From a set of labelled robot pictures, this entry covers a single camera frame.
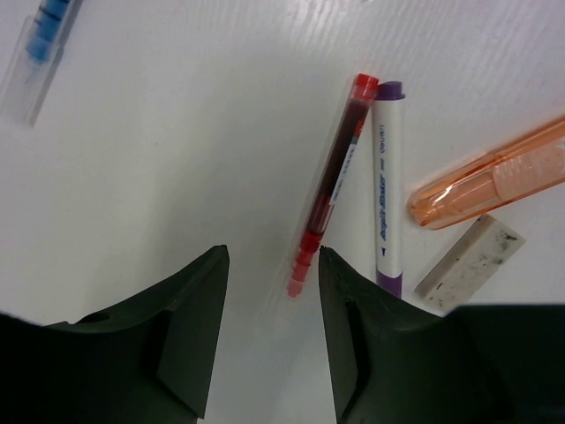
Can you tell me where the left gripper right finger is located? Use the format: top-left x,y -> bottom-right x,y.
319,247 -> 564,423

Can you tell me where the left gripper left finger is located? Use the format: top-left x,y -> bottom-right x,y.
1,246 -> 230,423

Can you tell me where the grey eraser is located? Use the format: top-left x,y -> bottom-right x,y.
414,215 -> 525,313

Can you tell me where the orange highlighter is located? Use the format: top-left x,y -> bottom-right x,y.
408,117 -> 564,230

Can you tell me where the purple capped white marker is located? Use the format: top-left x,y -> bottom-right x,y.
372,81 -> 405,298

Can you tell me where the red ink refill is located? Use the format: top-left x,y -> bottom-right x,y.
265,73 -> 379,326

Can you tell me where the blue ink refill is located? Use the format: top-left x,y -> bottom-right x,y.
1,0 -> 82,127

